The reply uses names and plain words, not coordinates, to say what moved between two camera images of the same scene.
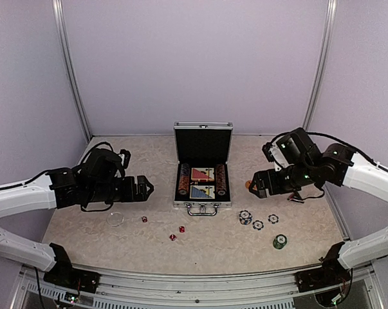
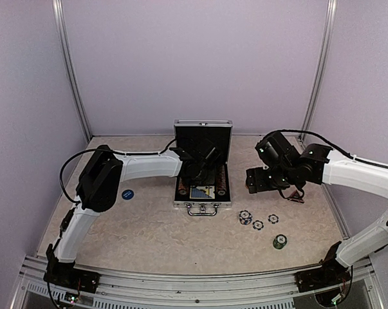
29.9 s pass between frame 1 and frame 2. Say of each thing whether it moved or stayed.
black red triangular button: stayed
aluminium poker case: stayed
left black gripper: moved
